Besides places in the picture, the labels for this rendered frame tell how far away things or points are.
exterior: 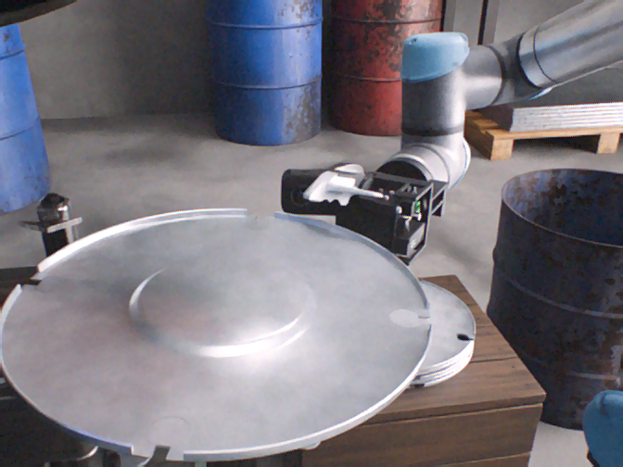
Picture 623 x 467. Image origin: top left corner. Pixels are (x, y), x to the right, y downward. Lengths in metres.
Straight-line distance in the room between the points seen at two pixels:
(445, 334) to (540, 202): 0.64
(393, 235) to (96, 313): 0.29
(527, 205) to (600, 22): 0.94
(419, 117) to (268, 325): 0.40
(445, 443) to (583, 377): 0.48
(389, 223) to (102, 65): 3.27
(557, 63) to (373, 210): 0.29
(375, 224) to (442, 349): 0.49
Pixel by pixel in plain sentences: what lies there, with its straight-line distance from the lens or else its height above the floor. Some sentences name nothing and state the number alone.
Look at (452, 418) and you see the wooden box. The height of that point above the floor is 0.32.
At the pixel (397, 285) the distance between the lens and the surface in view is 0.46.
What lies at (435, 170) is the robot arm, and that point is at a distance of 0.69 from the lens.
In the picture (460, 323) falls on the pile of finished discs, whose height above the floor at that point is 0.39.
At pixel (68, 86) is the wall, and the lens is 3.83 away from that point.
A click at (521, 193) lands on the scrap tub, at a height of 0.43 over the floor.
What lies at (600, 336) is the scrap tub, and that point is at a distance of 1.39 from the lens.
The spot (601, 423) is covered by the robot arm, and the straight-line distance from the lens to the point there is 0.62.
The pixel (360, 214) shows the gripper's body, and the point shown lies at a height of 0.77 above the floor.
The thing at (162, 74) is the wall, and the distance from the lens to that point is 3.75.
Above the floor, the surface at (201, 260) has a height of 0.79.
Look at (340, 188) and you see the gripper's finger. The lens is 0.52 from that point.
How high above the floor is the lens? 1.02
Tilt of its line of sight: 28 degrees down
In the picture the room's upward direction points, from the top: straight up
